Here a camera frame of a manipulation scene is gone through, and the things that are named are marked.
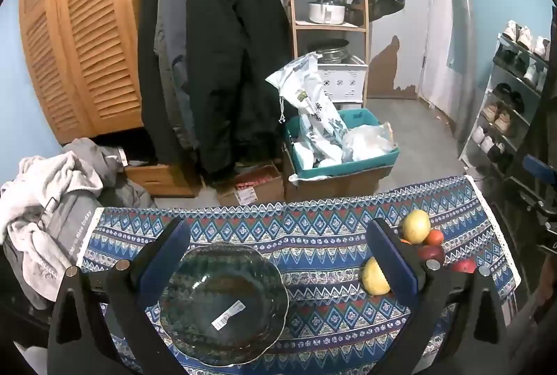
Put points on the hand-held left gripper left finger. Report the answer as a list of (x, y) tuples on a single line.
[(167, 257)]

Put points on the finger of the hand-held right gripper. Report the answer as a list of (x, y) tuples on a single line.
[(539, 168), (537, 201)]

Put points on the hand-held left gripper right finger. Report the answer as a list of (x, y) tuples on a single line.
[(391, 257)]

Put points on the orange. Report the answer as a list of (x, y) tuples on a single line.
[(404, 241)]

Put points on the small yellow apple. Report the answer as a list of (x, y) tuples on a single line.
[(374, 277)]

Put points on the large yellow apple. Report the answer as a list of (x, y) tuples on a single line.
[(415, 226)]

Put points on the dark red apple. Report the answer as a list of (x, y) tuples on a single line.
[(431, 255)]

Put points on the small tangerine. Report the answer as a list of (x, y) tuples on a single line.
[(434, 237)]

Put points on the dark glass bowl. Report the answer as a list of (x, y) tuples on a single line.
[(226, 292)]

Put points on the bright red apple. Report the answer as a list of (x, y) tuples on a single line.
[(463, 266)]

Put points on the rows of shoes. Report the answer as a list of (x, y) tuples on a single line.
[(504, 118)]

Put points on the wooden drawer box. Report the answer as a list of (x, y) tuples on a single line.
[(161, 179)]

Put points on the grey shoe rack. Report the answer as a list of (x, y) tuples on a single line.
[(483, 109)]

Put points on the large cardboard box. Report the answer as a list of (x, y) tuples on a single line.
[(339, 186)]

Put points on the blue patterned tablecloth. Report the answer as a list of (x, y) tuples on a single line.
[(304, 236)]

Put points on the grey printed garment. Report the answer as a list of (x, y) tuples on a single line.
[(69, 223)]

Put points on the small cardboard box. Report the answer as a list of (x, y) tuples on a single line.
[(256, 188)]

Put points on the clear plastic bag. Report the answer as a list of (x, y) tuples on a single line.
[(370, 142)]

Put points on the white towel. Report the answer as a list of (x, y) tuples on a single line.
[(43, 183)]

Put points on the teal plastic bin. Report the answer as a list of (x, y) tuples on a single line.
[(361, 116)]

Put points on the white door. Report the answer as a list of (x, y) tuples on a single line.
[(444, 31)]

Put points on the white printed rice bag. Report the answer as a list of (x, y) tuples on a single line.
[(311, 105)]

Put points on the white plastic crate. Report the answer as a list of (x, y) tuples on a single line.
[(343, 81)]

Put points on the wooden shelf unit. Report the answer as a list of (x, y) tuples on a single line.
[(365, 53)]

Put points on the metal steamer pot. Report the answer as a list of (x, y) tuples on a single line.
[(331, 51)]

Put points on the black hooded coat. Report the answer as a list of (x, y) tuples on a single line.
[(235, 53)]

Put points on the grey jacket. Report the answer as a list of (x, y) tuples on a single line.
[(172, 31)]

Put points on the wooden louvered wardrobe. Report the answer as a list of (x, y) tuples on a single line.
[(87, 31)]

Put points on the white rice cooker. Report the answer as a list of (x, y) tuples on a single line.
[(326, 12)]

